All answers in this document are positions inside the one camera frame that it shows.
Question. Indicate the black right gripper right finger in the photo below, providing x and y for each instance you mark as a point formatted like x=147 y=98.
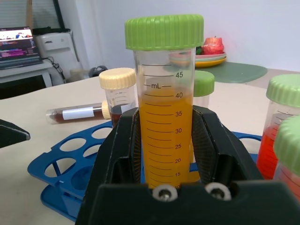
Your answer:
x=218 y=140

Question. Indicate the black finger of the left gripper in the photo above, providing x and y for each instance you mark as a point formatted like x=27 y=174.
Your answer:
x=11 y=136

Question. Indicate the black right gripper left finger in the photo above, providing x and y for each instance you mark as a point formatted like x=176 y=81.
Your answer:
x=117 y=145

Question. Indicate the green-capped tube with yellow liquid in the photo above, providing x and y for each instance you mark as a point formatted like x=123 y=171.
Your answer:
x=164 y=131

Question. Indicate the blue test tube rack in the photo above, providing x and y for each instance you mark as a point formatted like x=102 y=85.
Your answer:
x=70 y=150

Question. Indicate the cream-capped tube with brown liquid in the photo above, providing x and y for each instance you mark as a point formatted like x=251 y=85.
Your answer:
x=118 y=93

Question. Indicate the labelled cream-capped tube brown liquid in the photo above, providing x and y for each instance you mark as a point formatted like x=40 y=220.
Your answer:
x=75 y=113

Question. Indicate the green-capped empty clear tube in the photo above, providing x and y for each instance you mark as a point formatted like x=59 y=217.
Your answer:
x=204 y=84

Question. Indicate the green-capped tube with red liquid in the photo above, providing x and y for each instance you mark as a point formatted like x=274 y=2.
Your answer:
x=279 y=122

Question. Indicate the white side table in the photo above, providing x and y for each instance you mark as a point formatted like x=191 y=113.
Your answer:
x=23 y=71

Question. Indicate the green placemat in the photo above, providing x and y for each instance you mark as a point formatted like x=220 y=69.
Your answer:
x=234 y=72

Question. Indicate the green-capped tube with pink liquid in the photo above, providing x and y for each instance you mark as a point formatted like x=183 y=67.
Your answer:
x=289 y=150

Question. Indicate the grey rounded object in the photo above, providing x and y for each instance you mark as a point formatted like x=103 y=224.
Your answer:
x=98 y=70

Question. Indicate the beige bin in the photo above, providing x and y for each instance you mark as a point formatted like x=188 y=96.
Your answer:
x=78 y=74

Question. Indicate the pink plate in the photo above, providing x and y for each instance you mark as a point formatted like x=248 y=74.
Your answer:
x=211 y=56

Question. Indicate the open laptop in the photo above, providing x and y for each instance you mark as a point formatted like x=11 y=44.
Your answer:
x=16 y=44

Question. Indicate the green toy vegetable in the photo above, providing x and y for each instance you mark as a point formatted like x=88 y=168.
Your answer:
x=198 y=50

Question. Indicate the red toy apple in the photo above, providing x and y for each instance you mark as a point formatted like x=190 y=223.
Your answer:
x=212 y=46

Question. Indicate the white appliance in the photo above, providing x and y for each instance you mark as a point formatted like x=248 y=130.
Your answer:
x=56 y=49

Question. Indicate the black bag on appliance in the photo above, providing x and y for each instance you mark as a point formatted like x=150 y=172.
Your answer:
x=51 y=30

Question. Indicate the wooden stick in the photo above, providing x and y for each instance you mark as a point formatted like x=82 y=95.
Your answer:
x=29 y=14

